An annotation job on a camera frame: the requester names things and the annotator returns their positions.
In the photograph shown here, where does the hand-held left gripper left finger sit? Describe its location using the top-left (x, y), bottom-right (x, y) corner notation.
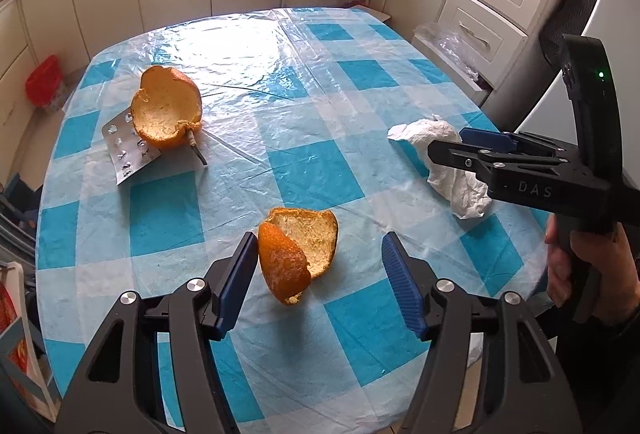
top-left (56, 230), bottom-right (259, 434)

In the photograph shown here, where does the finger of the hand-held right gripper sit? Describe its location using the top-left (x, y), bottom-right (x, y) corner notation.
top-left (459, 128), bottom-right (577, 155)
top-left (427, 140), bottom-right (561, 175)

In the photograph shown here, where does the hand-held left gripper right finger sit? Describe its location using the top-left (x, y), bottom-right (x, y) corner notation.
top-left (381, 231), bottom-right (585, 434)

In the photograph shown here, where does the white tissue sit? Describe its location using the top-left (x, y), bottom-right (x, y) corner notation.
top-left (387, 115), bottom-right (493, 219)

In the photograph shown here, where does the orange peel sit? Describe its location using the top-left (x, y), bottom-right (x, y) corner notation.
top-left (131, 66), bottom-right (203, 151)
top-left (257, 207), bottom-right (339, 306)

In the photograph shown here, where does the person's right hand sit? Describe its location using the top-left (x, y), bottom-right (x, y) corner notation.
top-left (544, 216), bottom-right (640, 327)

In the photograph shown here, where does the white refrigerator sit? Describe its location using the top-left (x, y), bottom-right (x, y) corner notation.
top-left (515, 0), bottom-right (640, 195)

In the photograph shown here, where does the crinkled clear plastic bag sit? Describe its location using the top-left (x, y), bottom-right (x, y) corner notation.
top-left (415, 22), bottom-right (483, 82)

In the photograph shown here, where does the open white drawer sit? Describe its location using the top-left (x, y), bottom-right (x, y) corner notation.
top-left (412, 31), bottom-right (493, 107)

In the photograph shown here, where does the black mesh fabric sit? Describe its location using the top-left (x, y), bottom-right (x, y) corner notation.
top-left (539, 0), bottom-right (611, 64)

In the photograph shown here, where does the blue white checkered tablecloth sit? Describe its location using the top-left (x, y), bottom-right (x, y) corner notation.
top-left (36, 6), bottom-right (548, 434)

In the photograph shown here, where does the thin dark stick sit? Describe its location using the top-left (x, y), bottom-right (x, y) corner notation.
top-left (187, 129), bottom-right (208, 167)

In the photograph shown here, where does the small white stool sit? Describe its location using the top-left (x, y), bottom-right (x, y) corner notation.
top-left (350, 4), bottom-right (393, 24)

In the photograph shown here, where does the silver pill blister pack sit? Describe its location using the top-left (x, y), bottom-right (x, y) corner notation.
top-left (101, 110), bottom-right (163, 186)

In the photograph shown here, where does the clear plastic table cover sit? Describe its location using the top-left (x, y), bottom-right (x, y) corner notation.
top-left (82, 6), bottom-right (501, 315)

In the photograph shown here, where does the red waste basket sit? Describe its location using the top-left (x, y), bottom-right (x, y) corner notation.
top-left (25, 55), bottom-right (68, 107)

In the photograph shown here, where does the cream stove base cabinet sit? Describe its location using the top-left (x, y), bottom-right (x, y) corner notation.
top-left (0, 0), bottom-right (41, 149)

